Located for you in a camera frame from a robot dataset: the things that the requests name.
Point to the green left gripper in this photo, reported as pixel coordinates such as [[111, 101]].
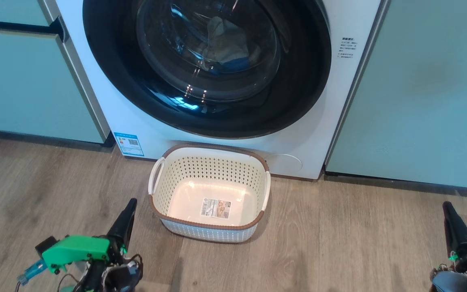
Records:
[[79, 248]]

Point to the round black washer door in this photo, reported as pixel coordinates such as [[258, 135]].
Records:
[[112, 61]]

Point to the cream garment with blue trim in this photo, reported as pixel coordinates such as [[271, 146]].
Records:
[[227, 44]]

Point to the white front-load washing machine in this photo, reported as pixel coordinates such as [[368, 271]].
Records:
[[95, 109]]

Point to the blue energy label sticker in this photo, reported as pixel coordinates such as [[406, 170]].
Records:
[[129, 144]]

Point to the basket product label sticker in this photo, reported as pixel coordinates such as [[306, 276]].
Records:
[[215, 208]]

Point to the cream perforated laundry basket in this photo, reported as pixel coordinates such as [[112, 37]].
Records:
[[213, 174]]

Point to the pale green plain cabinet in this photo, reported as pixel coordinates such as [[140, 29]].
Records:
[[420, 101]]

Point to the round white filter cover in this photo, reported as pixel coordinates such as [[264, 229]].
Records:
[[284, 164]]

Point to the pale green cabinet with black gap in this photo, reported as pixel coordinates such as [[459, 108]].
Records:
[[26, 81]]

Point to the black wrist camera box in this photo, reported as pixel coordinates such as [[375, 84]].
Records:
[[46, 245]]

